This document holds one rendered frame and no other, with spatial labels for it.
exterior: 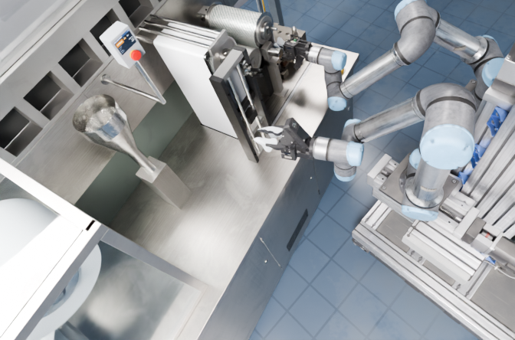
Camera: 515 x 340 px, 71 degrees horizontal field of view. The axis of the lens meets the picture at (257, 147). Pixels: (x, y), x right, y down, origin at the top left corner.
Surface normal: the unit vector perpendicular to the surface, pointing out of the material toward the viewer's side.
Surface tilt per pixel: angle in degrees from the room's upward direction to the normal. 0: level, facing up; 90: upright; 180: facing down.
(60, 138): 90
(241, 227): 0
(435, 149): 82
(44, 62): 90
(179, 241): 0
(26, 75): 90
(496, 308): 0
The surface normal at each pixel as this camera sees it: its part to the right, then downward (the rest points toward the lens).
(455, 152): -0.34, 0.77
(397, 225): -0.22, -0.51
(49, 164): 0.84, 0.33
